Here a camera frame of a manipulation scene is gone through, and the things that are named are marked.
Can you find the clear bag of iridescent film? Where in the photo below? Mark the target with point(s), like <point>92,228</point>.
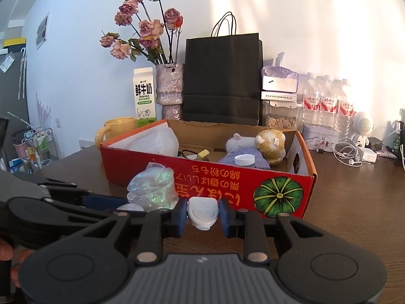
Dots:
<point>152,186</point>

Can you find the black power adapter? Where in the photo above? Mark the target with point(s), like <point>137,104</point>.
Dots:
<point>376,144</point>

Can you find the black paper bag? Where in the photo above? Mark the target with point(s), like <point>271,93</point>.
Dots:
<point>221,79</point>

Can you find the person's left hand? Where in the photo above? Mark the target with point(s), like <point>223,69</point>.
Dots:
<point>4,253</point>

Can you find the white round robot speaker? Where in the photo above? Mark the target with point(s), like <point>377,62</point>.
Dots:
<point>362,123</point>

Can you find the white milk carton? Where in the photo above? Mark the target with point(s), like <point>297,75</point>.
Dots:
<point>145,95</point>

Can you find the translucent white plastic sheet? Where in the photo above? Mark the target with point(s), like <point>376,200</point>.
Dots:
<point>152,139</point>

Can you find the pack of clear water bottles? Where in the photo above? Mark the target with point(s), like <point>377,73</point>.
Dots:
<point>327,104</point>

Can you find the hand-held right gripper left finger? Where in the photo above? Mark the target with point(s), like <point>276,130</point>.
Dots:
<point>181,218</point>

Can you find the white and yellow plush hamster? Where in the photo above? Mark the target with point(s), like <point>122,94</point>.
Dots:
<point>269,142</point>

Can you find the clear jar of seeds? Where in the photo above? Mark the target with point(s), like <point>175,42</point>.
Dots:
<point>281,120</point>

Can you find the pink textured vase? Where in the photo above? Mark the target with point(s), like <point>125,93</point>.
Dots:
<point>171,85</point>

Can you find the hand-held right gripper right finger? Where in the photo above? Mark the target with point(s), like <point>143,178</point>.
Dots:
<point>225,218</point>

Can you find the yellow mug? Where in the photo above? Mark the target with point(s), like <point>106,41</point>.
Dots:
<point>117,129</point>

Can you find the white flip-top cap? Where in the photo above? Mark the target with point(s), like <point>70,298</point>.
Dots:
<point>202,212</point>

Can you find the large white ribbed lid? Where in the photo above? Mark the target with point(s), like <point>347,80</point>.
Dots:
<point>244,159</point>

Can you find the white scalloped lid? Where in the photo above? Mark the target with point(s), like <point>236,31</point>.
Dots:
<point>129,207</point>

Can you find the purple tissue pack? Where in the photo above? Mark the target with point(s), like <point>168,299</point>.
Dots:
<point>280,80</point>

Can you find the white square charger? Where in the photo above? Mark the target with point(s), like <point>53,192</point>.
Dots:
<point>369,155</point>

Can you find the dried rose bouquet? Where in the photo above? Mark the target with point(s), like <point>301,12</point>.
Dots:
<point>148,28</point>

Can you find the white printed tin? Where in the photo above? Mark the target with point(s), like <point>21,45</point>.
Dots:
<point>318,137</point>

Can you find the flat white box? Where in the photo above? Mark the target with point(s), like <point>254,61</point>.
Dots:
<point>278,96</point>

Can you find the green label spray bottle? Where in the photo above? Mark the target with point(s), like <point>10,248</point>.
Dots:
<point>398,139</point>

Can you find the red cardboard box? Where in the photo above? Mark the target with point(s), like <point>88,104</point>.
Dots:
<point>221,183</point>

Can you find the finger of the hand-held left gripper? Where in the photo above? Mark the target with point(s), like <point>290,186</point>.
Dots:
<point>79,216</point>
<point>104,203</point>

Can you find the white earphones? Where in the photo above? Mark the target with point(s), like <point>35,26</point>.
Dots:
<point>345,155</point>

